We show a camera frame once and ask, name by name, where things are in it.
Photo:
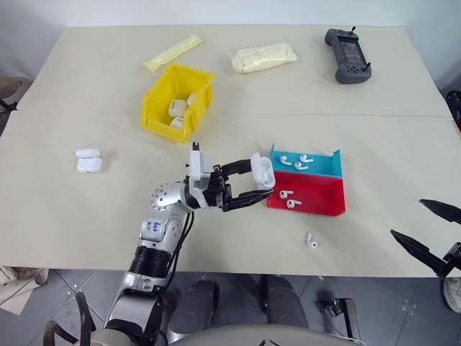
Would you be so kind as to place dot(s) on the black metal stand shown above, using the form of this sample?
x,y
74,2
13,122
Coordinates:
x,y
342,313

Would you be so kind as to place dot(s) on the white earbud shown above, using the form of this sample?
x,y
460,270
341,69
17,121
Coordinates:
x,y
292,204
300,166
285,194
305,158
285,160
311,241

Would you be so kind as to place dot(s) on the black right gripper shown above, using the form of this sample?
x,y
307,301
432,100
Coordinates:
x,y
454,256

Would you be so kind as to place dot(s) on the blue plastic tray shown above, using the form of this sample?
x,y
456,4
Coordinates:
x,y
324,167

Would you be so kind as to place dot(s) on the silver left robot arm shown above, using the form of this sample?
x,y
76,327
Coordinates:
x,y
155,230

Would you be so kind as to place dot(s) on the yellow plastic bin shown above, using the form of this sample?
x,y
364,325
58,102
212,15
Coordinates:
x,y
158,108

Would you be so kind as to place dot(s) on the closed white earbud case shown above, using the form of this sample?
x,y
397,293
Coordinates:
x,y
192,97
177,123
177,106

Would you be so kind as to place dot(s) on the red plastic tray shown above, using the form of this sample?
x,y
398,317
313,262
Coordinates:
x,y
320,196

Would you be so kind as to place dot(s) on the grey robot torso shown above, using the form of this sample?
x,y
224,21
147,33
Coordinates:
x,y
234,337

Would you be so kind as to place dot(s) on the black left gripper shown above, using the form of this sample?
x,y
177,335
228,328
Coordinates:
x,y
217,189

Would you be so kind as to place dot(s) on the dark wheeled object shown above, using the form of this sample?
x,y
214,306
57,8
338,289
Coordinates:
x,y
455,104

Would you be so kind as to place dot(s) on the white earbud case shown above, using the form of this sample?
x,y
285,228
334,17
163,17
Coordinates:
x,y
177,123
262,173
177,106
88,162
192,97

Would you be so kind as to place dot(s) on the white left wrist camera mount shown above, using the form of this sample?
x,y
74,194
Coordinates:
x,y
198,166

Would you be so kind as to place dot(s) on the grey handheld remote controller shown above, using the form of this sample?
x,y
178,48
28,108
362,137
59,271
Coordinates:
x,y
348,54

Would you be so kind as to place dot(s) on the long narrow yellow bag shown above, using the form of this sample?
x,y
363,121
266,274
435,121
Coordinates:
x,y
173,53

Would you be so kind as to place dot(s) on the wide pale yellow bag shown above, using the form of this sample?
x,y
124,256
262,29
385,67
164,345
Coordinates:
x,y
264,58

